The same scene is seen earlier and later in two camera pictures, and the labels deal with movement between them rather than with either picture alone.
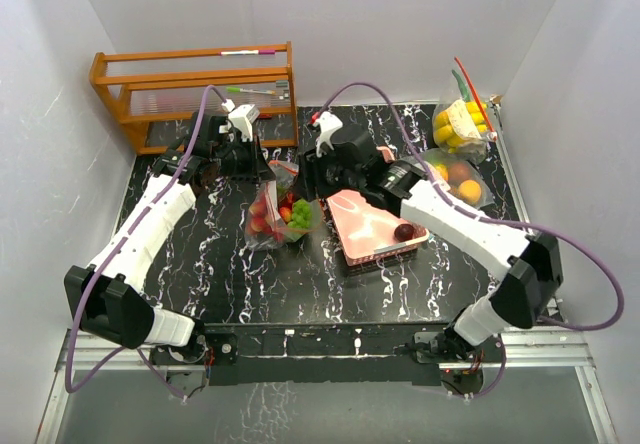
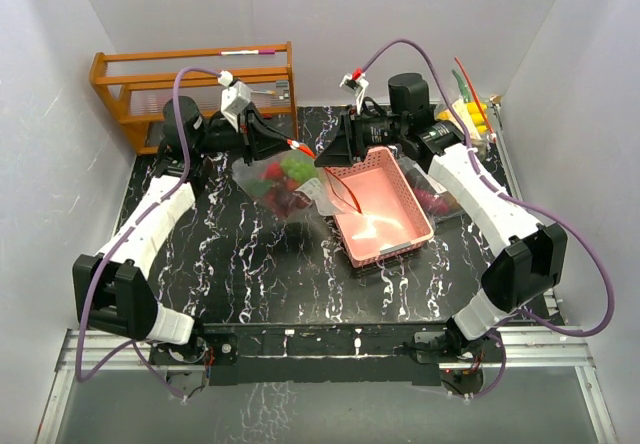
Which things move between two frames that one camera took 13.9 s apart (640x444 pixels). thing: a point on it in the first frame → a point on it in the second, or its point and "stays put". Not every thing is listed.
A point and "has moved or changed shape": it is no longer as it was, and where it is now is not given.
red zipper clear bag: x=277 y=215 has moved or changed shape
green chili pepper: x=463 y=87 stays put
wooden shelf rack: x=157 y=93 stays put
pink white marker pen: x=249 y=52 stays put
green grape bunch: x=301 y=215 → x=297 y=170
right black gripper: x=310 y=182 → x=338 y=152
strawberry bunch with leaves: x=259 y=220 → x=273 y=181
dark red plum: x=404 y=232 → x=284 y=201
